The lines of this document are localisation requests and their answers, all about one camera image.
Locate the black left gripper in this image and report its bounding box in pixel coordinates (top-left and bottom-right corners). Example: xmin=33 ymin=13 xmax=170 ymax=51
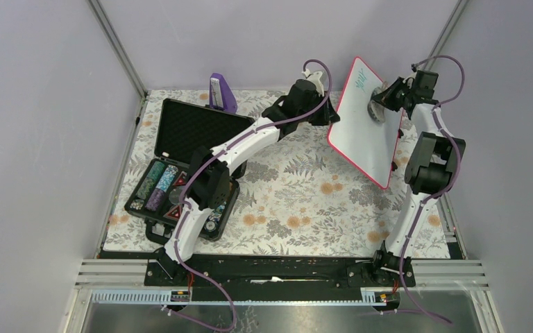
xmin=298 ymin=92 xmax=340 ymax=127

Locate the grey round scrubber pad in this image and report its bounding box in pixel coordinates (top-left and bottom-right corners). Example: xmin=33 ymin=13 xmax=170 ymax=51
xmin=367 ymin=81 xmax=388 ymax=123

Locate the pink framed whiteboard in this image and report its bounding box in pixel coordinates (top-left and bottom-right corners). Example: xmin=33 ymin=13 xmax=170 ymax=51
xmin=327 ymin=57 xmax=402 ymax=189

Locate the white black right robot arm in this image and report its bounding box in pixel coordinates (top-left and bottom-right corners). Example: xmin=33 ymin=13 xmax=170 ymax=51
xmin=368 ymin=70 xmax=466 ymax=287

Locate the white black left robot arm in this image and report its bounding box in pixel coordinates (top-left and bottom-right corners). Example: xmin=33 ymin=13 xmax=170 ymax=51
xmin=157 ymin=79 xmax=332 ymax=285

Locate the floral table mat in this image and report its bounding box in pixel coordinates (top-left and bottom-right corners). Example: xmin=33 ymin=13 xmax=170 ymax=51
xmin=105 ymin=89 xmax=451 ymax=259

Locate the purple metronome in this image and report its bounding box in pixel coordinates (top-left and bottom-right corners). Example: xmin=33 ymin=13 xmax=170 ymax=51
xmin=208 ymin=73 xmax=237 ymax=114

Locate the black poker chip case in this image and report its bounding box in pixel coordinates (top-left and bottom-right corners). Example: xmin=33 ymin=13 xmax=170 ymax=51
xmin=124 ymin=99 xmax=253 ymax=245

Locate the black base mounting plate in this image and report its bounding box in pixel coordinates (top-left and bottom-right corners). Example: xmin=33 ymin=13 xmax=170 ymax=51
xmin=144 ymin=254 xmax=416 ymax=302

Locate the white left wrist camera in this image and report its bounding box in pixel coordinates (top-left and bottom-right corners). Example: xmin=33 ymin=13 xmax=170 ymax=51
xmin=302 ymin=69 xmax=328 ymax=95

